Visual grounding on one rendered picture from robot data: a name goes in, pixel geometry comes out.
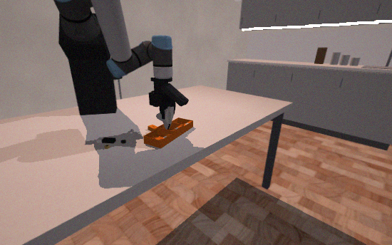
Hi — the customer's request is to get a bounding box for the orange rack of bins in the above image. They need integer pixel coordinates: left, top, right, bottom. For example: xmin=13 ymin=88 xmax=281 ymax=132
xmin=143 ymin=118 xmax=193 ymax=148

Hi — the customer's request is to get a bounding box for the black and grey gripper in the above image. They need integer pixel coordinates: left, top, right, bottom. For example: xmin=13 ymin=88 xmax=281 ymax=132
xmin=149 ymin=77 xmax=175 ymax=130

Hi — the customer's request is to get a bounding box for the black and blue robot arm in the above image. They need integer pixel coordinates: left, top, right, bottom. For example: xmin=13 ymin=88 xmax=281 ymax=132
xmin=54 ymin=0 xmax=189 ymax=106

